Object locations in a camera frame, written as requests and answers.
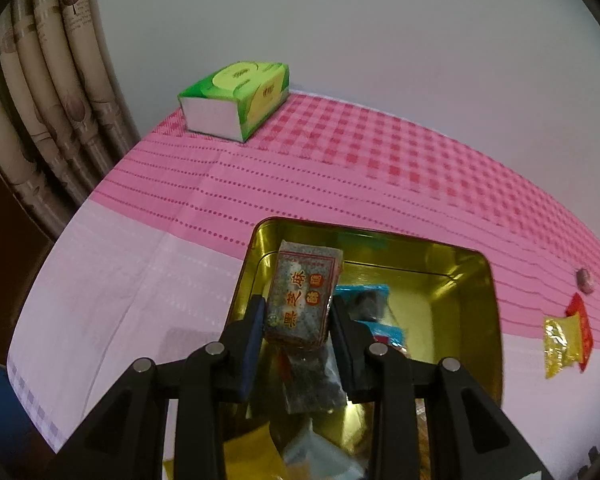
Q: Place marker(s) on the blue foam floor mat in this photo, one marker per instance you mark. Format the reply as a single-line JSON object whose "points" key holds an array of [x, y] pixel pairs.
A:
{"points": [[5, 405]]}

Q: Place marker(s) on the round pink candy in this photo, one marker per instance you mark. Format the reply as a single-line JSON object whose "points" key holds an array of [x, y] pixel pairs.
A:
{"points": [[583, 281]]}

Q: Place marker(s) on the gold tin box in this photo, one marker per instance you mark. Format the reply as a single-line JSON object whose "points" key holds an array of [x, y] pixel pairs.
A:
{"points": [[445, 310]]}

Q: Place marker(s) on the pink and purple checked tablecloth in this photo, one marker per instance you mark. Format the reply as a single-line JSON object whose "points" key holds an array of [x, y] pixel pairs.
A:
{"points": [[330, 170]]}

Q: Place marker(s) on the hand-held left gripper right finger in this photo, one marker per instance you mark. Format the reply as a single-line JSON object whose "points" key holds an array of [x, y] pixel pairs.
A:
{"points": [[342, 347]]}

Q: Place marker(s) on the green tissue box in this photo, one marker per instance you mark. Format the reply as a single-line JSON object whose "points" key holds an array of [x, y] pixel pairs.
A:
{"points": [[230, 100]]}

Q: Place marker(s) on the blue snack packet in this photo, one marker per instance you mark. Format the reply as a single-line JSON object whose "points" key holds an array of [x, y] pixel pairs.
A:
{"points": [[367, 300]]}

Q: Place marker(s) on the beige patterned curtain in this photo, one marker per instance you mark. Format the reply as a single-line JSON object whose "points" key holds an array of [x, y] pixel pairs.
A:
{"points": [[45, 85]]}

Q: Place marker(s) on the clear white snack packet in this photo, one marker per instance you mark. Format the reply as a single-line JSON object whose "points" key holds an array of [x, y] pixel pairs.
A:
{"points": [[322, 457]]}

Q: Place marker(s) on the large yellow snack packet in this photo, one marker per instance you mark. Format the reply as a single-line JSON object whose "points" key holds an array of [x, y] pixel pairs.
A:
{"points": [[252, 455]]}

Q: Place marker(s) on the red snack packet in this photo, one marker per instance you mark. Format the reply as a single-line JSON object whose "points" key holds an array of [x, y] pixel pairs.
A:
{"points": [[586, 332]]}

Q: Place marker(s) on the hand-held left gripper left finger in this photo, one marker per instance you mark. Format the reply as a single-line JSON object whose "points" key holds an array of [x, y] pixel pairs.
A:
{"points": [[252, 347]]}

